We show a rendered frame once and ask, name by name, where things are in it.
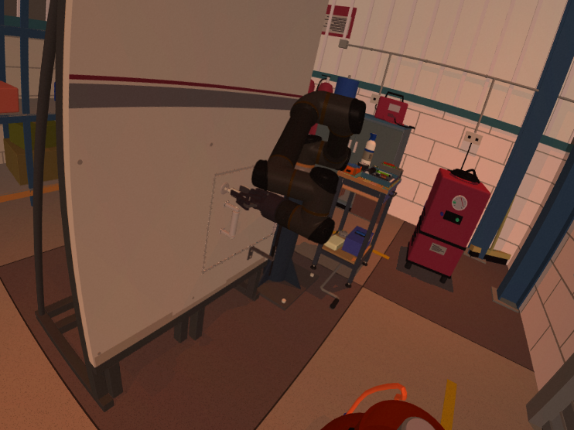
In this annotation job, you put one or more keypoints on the silver round lock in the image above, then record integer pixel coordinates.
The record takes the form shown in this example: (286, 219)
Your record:
(225, 188)

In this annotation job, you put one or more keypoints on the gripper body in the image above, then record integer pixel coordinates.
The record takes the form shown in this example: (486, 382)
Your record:
(264, 205)

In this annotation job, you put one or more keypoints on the yellow box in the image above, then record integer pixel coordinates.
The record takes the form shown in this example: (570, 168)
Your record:
(20, 157)

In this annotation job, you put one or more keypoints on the yellow broom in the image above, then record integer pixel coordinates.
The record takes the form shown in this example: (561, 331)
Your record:
(498, 256)

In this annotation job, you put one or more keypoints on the orange box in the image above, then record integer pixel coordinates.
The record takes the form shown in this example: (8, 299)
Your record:
(8, 96)

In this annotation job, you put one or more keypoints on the grey conduit pipe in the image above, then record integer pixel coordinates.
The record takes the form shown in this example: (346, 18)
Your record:
(448, 68)

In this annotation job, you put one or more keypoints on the red and white sign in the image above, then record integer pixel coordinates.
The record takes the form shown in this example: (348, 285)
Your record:
(339, 20)

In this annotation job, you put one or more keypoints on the orange device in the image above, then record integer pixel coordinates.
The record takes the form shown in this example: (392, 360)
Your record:
(353, 170)

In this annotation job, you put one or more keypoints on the grey metal bracket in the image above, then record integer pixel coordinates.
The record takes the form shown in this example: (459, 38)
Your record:
(260, 252)

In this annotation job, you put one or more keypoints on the dark brown support frame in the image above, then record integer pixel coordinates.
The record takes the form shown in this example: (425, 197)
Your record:
(107, 385)

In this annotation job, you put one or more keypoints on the blue drum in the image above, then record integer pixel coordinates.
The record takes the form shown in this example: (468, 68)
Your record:
(346, 86)

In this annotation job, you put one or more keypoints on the white locker door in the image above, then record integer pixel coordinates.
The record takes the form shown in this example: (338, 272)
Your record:
(251, 233)

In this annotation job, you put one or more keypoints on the cream box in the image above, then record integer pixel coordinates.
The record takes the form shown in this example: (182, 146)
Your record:
(333, 243)

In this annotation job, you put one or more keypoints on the white caravan wall panel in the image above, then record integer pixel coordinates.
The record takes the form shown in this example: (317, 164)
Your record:
(157, 179)

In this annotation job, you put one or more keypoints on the red fire extinguisher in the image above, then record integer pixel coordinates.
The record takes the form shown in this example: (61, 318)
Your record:
(324, 86)

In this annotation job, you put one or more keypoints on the blue box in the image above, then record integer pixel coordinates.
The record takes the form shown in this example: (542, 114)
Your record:
(357, 242)

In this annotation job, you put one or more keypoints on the red toolbox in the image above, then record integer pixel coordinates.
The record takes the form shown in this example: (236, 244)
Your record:
(391, 109)

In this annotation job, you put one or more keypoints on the blue shelf rack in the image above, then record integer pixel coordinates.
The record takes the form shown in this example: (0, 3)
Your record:
(24, 67)

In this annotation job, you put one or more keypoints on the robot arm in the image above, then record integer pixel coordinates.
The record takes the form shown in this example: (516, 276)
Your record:
(309, 134)

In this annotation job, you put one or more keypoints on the green parts tray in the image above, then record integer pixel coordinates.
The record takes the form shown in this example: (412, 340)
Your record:
(388, 172)

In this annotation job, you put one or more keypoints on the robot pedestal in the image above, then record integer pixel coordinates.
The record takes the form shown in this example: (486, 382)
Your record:
(283, 260)

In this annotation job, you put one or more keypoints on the blue steel column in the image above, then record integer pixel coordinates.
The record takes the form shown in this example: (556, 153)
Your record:
(529, 112)
(538, 251)

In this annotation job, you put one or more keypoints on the silver key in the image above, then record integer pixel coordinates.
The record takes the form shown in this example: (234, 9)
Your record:
(233, 192)

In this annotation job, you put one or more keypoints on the red machine with gauge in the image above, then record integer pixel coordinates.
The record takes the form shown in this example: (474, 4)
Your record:
(448, 224)

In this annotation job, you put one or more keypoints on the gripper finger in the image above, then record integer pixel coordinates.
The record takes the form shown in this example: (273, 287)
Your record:
(247, 203)
(245, 192)

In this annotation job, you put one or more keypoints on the white bottle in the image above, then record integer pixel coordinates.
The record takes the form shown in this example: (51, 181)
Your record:
(368, 151)

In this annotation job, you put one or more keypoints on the grey metal trolley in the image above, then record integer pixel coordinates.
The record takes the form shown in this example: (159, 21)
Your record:
(358, 193)

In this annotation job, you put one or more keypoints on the grey bench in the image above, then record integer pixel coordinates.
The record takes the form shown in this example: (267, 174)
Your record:
(554, 408)

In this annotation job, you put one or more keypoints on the grey cabinet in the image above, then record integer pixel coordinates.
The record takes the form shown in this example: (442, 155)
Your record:
(390, 143)

